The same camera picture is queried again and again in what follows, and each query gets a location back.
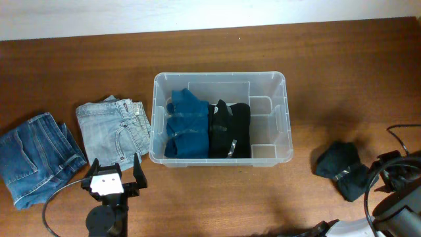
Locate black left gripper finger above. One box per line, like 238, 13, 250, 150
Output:
84, 158, 99, 179
133, 153, 148, 189

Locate dark grey garment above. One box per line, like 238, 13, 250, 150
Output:
314, 142, 374, 202

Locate blue shirt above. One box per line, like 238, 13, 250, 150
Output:
164, 88, 209, 159

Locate clear plastic storage container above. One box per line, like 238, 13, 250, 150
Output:
149, 71, 293, 168

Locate black shirt with logo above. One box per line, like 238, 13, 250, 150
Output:
208, 99, 251, 159

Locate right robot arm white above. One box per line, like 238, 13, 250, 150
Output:
258, 151, 420, 237

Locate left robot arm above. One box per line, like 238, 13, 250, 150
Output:
81, 158, 147, 237

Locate light blue folded jeans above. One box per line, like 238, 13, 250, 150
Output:
76, 95, 151, 171

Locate dark blue folded jeans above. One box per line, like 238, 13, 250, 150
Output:
1, 113, 87, 210

